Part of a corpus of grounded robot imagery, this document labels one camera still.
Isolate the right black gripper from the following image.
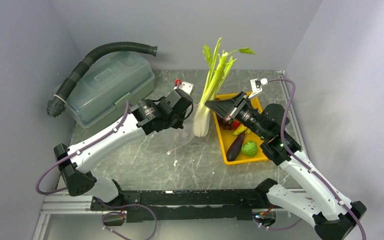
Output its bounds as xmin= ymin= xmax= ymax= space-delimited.
xmin=205 ymin=90 xmax=270 ymax=140

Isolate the yellow plastic tray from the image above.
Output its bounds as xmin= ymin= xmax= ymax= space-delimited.
xmin=211 ymin=91 xmax=270 ymax=166

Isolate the green white celery stalk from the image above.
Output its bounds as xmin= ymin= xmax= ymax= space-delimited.
xmin=192 ymin=38 xmax=256 ymax=137

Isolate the clear pink zip top bag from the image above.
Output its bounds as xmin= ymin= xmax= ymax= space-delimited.
xmin=166 ymin=125 xmax=195 ymax=156

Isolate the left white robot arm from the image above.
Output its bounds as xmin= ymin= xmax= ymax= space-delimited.
xmin=56 ymin=82 xmax=194 ymax=210

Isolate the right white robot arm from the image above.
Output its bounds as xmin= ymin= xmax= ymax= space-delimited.
xmin=205 ymin=92 xmax=367 ymax=240

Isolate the orange red mango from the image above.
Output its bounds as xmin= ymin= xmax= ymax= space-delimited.
xmin=230 ymin=120 xmax=241 ymax=130

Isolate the purple grape bunch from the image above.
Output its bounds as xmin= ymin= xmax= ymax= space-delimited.
xmin=217 ymin=117 xmax=234 ymax=130

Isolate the yellow banana bunch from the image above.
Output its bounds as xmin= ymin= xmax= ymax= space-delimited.
xmin=233 ymin=124 xmax=251 ymax=136

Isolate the purple eggplant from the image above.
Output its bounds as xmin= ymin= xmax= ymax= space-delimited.
xmin=226 ymin=133 xmax=246 ymax=162

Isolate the clear lidded storage box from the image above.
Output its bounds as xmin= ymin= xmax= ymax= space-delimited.
xmin=65 ymin=51 xmax=155 ymax=132

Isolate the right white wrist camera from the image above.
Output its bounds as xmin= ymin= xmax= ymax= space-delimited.
xmin=248 ymin=78 xmax=268 ymax=100

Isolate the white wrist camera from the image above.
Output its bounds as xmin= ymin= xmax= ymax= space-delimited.
xmin=248 ymin=78 xmax=268 ymax=100
xmin=174 ymin=78 xmax=194 ymax=96

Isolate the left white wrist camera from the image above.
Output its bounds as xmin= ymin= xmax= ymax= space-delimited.
xmin=174 ymin=78 xmax=194 ymax=96

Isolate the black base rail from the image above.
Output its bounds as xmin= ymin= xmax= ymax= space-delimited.
xmin=90 ymin=188 xmax=271 ymax=223

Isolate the black corrugated hose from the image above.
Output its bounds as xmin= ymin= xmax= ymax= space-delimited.
xmin=46 ymin=41 xmax=158 ymax=118

